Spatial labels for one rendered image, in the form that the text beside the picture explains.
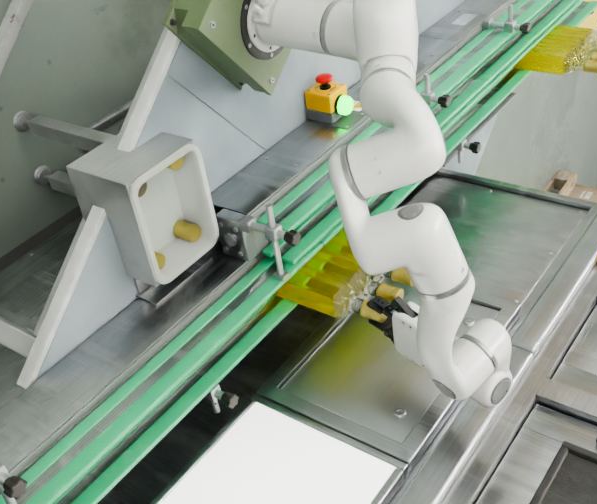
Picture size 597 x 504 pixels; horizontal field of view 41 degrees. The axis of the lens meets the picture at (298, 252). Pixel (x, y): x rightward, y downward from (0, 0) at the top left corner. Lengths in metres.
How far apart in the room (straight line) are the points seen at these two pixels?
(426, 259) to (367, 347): 0.52
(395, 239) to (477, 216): 0.93
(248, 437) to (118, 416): 0.26
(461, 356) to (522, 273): 0.61
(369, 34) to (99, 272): 0.64
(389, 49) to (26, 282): 1.20
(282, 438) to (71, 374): 0.39
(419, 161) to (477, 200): 0.97
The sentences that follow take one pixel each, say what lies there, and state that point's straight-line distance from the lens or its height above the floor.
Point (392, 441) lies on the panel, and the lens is 1.44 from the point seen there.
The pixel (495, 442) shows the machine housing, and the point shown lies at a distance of 1.48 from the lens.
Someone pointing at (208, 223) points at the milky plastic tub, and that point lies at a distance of 1.53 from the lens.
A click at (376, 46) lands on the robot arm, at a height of 1.17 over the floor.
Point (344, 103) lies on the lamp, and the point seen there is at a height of 0.85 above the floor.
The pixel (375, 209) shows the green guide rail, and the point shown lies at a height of 0.93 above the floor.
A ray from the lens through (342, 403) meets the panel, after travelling 1.52.
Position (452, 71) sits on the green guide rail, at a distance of 2.08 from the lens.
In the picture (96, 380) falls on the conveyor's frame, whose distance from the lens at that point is 1.41.
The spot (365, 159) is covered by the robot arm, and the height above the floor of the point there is 1.23.
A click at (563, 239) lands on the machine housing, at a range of 1.96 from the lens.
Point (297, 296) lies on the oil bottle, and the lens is 1.57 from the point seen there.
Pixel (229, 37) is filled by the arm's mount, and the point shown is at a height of 0.84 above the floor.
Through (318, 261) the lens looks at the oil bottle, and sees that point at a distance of 1.60.
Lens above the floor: 1.80
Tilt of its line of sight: 32 degrees down
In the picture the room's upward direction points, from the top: 108 degrees clockwise
